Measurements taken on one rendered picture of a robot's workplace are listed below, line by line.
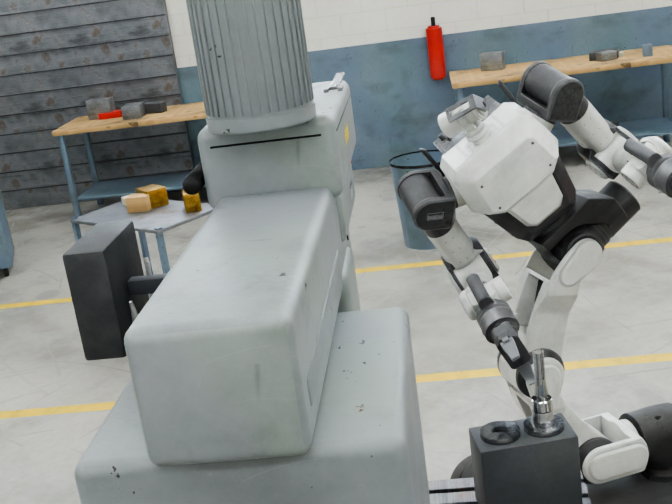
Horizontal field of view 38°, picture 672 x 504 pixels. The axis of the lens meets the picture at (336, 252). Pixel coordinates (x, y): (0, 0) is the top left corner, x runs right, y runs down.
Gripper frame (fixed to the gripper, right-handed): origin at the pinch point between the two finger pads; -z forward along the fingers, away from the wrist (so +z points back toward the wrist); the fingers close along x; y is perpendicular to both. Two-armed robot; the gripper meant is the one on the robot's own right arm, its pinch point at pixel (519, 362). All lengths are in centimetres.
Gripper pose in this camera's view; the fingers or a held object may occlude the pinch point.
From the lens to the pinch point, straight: 234.2
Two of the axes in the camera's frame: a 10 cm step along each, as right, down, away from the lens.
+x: -4.9, -6.1, -6.3
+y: 8.4, -5.2, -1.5
